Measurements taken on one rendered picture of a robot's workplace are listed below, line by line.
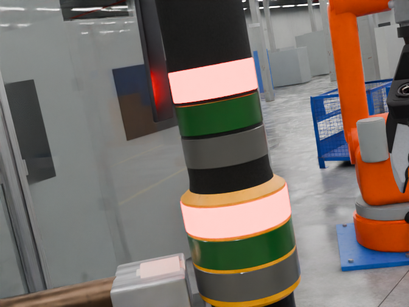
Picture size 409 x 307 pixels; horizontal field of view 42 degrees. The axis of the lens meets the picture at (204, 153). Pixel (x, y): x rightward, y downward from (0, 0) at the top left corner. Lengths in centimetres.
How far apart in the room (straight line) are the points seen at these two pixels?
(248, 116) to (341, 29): 399
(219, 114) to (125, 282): 8
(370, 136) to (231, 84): 378
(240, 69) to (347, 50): 401
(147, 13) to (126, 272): 11
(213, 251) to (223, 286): 1
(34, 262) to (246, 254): 87
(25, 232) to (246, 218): 86
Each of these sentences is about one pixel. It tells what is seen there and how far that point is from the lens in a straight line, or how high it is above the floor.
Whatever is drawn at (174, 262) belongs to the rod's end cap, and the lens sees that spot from 22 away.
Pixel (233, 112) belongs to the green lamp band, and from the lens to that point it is 20.
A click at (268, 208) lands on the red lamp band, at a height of 157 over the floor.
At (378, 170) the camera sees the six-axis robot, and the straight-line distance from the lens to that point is 409.
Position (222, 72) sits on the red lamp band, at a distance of 20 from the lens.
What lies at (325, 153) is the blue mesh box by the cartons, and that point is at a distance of 726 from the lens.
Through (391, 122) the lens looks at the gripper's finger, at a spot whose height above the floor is 152.
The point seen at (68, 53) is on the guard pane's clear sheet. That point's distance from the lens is 117.
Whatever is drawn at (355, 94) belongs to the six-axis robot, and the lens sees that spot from 426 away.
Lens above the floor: 163
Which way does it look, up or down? 9 degrees down
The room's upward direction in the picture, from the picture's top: 11 degrees counter-clockwise
